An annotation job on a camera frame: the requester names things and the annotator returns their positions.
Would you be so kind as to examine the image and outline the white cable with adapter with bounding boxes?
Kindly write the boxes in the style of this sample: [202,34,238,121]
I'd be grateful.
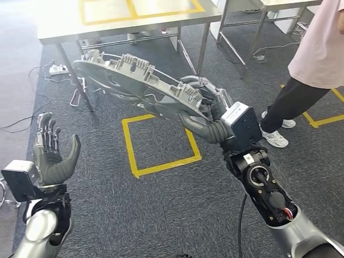
[252,21,309,64]

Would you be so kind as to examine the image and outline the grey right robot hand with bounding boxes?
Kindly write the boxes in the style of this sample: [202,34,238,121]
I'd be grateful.
[179,75,235,145]

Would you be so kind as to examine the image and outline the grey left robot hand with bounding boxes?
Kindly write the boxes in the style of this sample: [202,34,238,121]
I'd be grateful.
[33,112,81,187]

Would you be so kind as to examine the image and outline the white power strip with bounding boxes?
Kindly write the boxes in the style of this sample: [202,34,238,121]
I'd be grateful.
[49,63,69,76]

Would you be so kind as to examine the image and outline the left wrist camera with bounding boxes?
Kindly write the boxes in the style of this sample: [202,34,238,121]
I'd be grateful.
[1,160,39,203]

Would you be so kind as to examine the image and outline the black floor cable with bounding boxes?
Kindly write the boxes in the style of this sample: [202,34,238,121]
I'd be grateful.
[0,60,54,134]

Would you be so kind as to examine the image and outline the yellow floor tape square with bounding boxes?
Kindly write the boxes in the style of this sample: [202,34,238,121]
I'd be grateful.
[121,113,202,179]

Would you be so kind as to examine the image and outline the steel workbench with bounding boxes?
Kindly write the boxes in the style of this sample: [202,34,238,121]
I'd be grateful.
[36,0,223,114]
[217,0,323,80]

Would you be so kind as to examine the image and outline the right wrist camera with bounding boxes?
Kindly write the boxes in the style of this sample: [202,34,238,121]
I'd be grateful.
[220,101,263,152]

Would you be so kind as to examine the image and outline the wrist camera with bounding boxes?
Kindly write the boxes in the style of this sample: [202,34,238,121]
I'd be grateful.
[220,101,263,152]
[1,160,39,203]

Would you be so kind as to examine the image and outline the person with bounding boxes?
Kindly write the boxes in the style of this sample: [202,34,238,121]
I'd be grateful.
[260,0,344,149]

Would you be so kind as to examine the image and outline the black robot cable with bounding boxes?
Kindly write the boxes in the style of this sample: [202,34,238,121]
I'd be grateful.
[237,193,248,258]

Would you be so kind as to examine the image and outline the silver wheel hubcap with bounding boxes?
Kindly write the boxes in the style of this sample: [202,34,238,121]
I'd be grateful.
[73,49,216,121]

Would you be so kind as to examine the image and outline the yellow marking tape grid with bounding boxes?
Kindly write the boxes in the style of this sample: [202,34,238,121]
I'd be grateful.
[78,0,205,26]

